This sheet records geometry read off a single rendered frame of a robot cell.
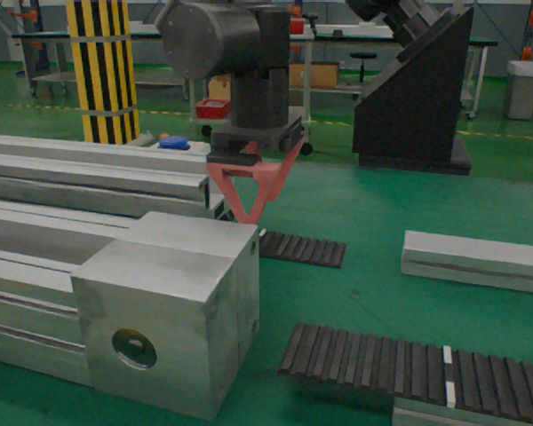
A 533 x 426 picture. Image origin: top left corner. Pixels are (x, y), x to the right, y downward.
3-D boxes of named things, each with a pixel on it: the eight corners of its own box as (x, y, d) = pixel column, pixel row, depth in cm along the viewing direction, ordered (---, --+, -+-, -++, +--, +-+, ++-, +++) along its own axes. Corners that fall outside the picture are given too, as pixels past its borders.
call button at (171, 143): (193, 149, 65) (192, 136, 65) (180, 157, 62) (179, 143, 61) (168, 147, 67) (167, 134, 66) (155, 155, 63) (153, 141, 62)
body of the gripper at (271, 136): (209, 151, 42) (205, 69, 39) (245, 126, 51) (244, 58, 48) (276, 157, 40) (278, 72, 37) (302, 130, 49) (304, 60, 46)
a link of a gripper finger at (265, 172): (208, 233, 45) (202, 140, 41) (234, 206, 51) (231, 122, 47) (274, 243, 43) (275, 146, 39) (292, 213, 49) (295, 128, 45)
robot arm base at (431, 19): (450, 15, 82) (399, 59, 88) (423, -20, 81) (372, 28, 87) (457, 14, 74) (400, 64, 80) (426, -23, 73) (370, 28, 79)
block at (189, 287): (267, 311, 39) (268, 211, 36) (213, 422, 29) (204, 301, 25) (174, 294, 42) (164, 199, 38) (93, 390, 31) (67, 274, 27)
